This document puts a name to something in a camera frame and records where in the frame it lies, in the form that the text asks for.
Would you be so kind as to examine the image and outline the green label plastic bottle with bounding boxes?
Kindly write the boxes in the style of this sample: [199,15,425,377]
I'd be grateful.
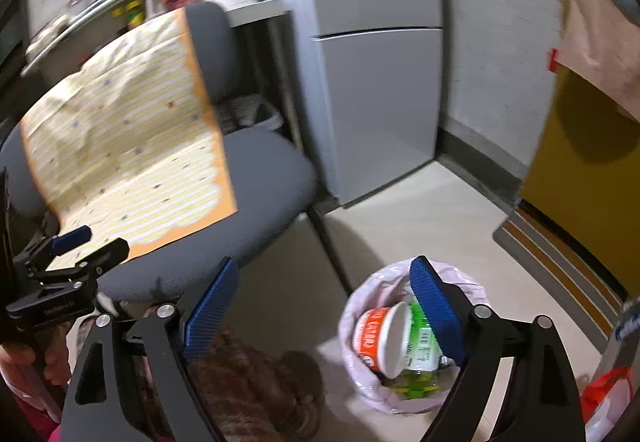
[382,299,463,398]

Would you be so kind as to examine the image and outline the brown striped door mat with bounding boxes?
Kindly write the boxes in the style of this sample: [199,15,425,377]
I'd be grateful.
[492,209,628,355]

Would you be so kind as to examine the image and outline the white side table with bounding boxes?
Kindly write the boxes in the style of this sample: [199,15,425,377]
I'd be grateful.
[222,0,306,158]

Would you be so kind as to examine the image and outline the yellow striped paper mat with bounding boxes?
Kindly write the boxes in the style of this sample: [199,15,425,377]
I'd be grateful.
[20,8,238,270]

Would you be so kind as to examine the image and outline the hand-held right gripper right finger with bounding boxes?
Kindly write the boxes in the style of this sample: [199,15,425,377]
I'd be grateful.
[409,255,586,442]

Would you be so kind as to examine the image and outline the instant noodle cup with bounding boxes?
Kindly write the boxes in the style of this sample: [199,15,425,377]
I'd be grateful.
[352,302,416,379]

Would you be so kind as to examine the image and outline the person's left hand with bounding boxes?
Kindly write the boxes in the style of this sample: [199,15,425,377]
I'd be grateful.
[0,322,73,387]

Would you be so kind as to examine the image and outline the curved metal shelf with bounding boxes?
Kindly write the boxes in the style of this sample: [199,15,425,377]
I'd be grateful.
[21,0,178,75]

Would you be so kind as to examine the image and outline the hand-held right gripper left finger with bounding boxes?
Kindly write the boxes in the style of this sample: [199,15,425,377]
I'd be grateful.
[62,257,241,442]

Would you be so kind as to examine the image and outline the red and white plastic bag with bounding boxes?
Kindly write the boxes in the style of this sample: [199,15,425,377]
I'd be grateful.
[580,367,633,442]

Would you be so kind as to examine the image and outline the yellow door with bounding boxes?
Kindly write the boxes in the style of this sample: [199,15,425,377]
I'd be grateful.
[517,64,640,303]

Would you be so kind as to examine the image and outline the grey refrigerator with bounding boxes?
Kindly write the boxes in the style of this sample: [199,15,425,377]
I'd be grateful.
[295,0,446,209]

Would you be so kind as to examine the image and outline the pink plastic bin bag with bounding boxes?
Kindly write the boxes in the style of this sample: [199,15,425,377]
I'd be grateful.
[339,259,488,415]

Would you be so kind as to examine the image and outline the brown hanging cloth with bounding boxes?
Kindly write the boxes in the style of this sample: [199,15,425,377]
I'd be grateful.
[542,0,640,123]

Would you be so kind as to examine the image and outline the grey office chair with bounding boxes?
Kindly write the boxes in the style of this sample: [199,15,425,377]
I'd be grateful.
[0,2,361,308]

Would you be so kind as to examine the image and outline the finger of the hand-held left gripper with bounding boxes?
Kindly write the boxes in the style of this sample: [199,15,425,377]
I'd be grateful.
[32,239,130,285]
[22,225,93,268]

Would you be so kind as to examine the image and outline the person's plaid pants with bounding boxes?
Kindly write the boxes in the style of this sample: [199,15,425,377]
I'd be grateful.
[115,299,328,442]

